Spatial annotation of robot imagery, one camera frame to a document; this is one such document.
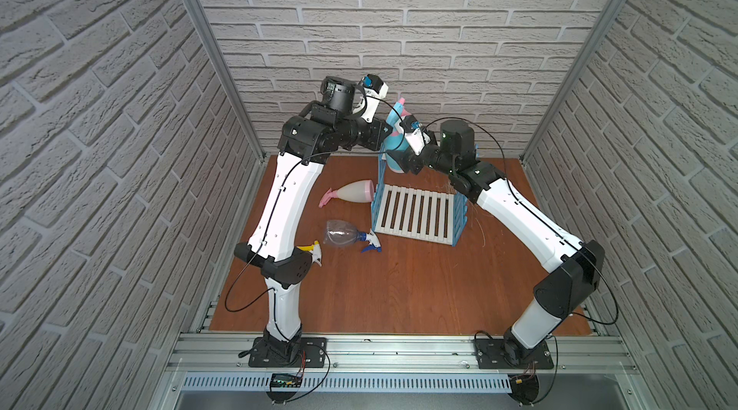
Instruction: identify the teal spray bottle pink trim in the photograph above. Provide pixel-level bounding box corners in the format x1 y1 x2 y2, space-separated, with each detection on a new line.
382 98 409 175

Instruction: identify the clear spray bottle blue nozzle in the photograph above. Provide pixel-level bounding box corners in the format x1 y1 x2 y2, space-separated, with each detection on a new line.
323 220 382 252

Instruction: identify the yellow spray bottle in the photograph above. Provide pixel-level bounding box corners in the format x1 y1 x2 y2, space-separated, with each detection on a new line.
297 241 322 268

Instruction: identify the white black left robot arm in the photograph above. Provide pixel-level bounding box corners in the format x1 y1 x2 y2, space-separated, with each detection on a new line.
234 75 391 354

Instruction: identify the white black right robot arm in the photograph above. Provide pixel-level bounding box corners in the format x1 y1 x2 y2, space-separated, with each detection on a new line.
397 115 605 365

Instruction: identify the blue and white slatted shelf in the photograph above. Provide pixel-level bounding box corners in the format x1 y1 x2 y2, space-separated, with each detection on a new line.
371 155 468 247

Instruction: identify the white spray bottle pink nozzle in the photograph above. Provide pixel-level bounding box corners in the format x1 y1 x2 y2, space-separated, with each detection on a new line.
319 179 375 208

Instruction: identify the black round connector box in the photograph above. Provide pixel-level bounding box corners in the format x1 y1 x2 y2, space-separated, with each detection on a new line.
509 375 540 405

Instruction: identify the green circuit board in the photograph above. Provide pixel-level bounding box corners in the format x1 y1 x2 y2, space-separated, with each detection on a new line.
269 373 304 389

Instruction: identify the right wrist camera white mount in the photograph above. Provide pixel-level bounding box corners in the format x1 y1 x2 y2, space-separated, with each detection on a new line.
401 114 431 156

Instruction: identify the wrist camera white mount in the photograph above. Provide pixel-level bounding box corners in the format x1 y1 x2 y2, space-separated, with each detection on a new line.
359 73 388 123
401 114 431 156

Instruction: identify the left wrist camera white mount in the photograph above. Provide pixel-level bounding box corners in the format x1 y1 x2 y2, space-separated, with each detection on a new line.
359 73 388 123

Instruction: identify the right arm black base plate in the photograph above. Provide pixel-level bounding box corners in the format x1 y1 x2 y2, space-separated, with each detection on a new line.
473 336 555 371

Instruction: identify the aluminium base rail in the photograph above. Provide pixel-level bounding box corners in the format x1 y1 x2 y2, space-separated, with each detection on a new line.
151 333 655 409

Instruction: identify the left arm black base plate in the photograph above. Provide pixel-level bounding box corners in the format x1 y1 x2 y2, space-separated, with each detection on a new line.
248 335 328 369

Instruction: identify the left aluminium corner post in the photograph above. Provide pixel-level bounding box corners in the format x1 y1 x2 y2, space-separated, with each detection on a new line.
158 0 269 160

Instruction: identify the aluminium corner post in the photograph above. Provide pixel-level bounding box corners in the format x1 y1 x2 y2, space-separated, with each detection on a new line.
158 0 269 160
520 0 659 164

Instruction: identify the right aluminium corner post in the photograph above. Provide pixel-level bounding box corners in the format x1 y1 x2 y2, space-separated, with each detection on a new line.
520 0 659 164

